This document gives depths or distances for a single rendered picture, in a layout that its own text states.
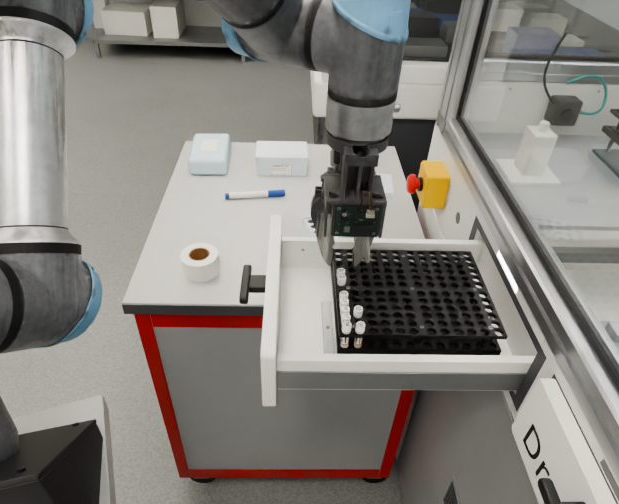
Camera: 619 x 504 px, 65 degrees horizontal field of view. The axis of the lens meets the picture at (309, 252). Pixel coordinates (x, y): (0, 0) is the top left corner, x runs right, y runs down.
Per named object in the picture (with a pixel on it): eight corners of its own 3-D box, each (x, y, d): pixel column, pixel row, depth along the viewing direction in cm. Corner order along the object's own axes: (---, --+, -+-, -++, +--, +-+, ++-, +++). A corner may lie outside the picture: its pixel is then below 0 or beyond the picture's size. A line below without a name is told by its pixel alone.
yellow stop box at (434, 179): (418, 209, 97) (425, 177, 92) (411, 189, 102) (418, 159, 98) (443, 209, 97) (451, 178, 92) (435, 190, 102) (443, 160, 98)
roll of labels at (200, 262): (223, 260, 94) (222, 244, 92) (214, 284, 89) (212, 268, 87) (188, 256, 95) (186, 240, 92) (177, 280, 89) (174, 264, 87)
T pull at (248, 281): (239, 305, 66) (238, 298, 65) (243, 269, 72) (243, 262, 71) (265, 306, 66) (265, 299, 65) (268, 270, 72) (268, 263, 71)
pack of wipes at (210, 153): (227, 176, 119) (226, 159, 116) (188, 176, 118) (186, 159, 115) (231, 147, 130) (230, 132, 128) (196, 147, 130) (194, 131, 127)
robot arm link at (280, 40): (213, -59, 47) (316, -47, 43) (262, 2, 57) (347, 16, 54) (190, 21, 47) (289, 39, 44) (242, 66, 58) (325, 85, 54)
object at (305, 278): (276, 391, 63) (276, 362, 60) (281, 263, 83) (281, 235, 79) (574, 393, 65) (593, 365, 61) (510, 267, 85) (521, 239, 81)
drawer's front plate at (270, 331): (262, 408, 63) (260, 355, 56) (271, 263, 85) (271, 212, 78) (275, 408, 63) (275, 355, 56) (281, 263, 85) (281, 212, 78)
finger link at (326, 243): (310, 284, 66) (323, 231, 60) (309, 256, 70) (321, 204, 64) (333, 287, 66) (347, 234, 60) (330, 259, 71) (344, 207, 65)
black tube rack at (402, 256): (335, 365, 67) (339, 334, 63) (329, 278, 80) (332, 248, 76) (494, 366, 67) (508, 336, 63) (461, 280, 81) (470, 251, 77)
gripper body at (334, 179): (320, 241, 59) (326, 151, 51) (318, 202, 65) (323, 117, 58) (383, 242, 59) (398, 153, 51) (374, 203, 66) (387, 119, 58)
